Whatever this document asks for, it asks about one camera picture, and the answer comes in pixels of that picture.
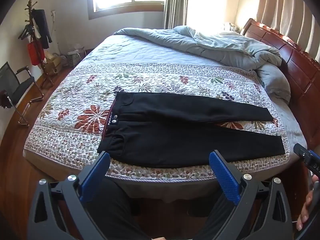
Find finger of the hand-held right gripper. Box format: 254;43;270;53
293;143;320;162

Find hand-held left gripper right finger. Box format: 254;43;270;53
209;150;293;240

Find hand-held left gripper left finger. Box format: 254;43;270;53
27;151;112;240

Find black pants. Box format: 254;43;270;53
97;91;286;168

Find person's right hand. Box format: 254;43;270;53
296;175;319;231

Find person's leg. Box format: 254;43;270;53
85;177;153;240

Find grey mattress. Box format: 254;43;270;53
24;152;310;205

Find floral quilted bedspread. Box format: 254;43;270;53
23;34;308;182

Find wooden bed headboard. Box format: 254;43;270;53
240;18;320;150

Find black mesh armchair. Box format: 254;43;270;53
0;61;44;127

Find golden brown box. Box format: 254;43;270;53
42;52;63;75

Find grey duvet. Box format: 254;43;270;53
113;25;292;105

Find red hanging bag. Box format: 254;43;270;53
27;41;45;67

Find black hanging jacket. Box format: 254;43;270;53
32;9;53;49

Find wooden coat rack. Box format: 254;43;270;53
17;0;54;89

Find grey pleated curtain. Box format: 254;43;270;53
162;0;190;30

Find wire basket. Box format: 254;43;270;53
65;47;87;67

